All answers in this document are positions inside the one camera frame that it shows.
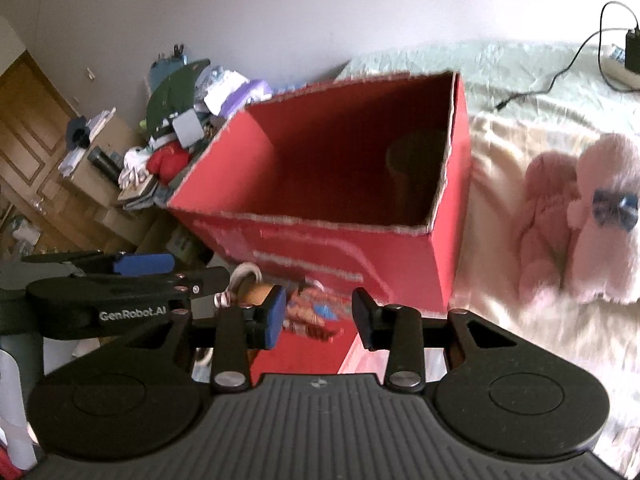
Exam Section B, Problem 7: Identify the grey square box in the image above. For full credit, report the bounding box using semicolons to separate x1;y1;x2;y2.
172;111;204;147

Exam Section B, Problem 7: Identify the red white patterned scarf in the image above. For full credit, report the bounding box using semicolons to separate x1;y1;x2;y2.
284;284;347;345

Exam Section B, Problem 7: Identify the white power strip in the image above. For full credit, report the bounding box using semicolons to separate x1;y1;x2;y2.
601;44;640;92

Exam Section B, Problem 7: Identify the pink plush toy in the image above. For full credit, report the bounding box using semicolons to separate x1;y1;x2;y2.
516;132;640;307

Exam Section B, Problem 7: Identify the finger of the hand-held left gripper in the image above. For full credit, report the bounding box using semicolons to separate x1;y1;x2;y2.
22;252;176;277
175;266;231;297

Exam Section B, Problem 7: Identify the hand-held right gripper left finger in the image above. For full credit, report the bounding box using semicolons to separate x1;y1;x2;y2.
117;286;287;395

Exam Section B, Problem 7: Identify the black plug adapter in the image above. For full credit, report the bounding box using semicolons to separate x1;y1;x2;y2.
624;27;640;72

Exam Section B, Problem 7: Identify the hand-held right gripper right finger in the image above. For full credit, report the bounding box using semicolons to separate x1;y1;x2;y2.
351;287;518;395

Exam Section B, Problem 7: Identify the purple cloth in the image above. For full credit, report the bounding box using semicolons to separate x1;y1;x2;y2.
215;79;274;117

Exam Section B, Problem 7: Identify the black charger cable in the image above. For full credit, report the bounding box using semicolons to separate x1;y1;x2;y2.
495;1;640;112

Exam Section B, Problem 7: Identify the white cloth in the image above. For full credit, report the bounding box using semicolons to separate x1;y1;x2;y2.
121;146;151;187

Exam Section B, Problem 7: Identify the white loop strap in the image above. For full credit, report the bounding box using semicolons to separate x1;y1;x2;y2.
227;262;264;306

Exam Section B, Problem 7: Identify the black bottle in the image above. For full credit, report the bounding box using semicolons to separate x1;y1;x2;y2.
87;146;124;182

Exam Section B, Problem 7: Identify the red cloth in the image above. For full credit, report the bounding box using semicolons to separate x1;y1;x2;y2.
146;141;192;179

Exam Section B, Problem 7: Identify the red cardboard box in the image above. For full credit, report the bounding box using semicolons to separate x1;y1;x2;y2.
166;71;472;313

